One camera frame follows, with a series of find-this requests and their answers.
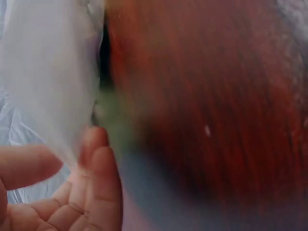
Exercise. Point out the person's left fingers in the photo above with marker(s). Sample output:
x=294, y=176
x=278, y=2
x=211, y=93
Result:
x=103, y=173

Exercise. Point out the person's left thumb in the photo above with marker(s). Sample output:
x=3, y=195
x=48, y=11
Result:
x=29, y=166

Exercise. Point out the translucent white plastic bag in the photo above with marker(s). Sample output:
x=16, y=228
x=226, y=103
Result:
x=48, y=67

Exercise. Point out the person's left hand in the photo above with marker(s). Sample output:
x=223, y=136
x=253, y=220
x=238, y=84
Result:
x=104, y=187

